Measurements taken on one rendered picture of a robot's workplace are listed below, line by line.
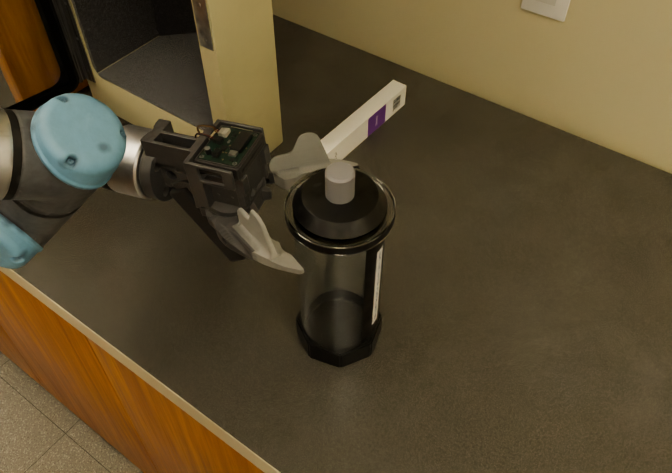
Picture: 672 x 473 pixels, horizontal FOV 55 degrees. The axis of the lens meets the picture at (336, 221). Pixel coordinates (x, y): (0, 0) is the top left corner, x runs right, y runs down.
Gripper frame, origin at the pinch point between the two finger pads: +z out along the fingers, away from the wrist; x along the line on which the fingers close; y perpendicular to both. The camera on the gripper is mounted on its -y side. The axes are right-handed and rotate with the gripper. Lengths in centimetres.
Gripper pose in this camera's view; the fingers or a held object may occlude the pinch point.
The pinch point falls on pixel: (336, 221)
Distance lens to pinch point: 64.7
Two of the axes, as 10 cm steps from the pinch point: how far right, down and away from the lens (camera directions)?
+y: -0.6, -6.9, -7.2
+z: 9.3, 2.2, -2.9
